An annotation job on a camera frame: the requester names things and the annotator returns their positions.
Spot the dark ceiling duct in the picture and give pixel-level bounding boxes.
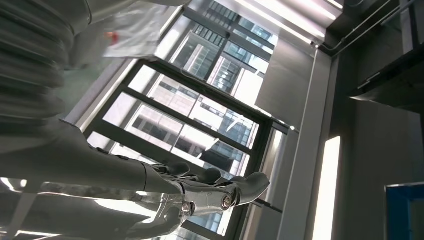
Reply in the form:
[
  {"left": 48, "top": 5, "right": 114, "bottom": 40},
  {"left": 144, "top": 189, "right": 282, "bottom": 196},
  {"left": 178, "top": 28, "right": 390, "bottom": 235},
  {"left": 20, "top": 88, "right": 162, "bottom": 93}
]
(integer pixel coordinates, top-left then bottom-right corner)
[{"left": 347, "top": 0, "right": 424, "bottom": 114}]

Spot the ceiling light strip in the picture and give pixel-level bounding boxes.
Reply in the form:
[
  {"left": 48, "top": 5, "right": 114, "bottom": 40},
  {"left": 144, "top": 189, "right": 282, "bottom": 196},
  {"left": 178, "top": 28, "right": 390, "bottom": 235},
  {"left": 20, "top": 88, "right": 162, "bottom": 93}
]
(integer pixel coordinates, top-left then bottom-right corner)
[
  {"left": 312, "top": 135, "right": 342, "bottom": 240},
  {"left": 231, "top": 0, "right": 344, "bottom": 45}
]

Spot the dark framed window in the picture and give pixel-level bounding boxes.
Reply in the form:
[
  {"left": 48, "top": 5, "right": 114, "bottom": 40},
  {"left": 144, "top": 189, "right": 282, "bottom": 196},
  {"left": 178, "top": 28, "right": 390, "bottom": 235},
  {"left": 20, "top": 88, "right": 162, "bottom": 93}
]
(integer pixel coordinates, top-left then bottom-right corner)
[{"left": 82, "top": 0, "right": 291, "bottom": 240}]

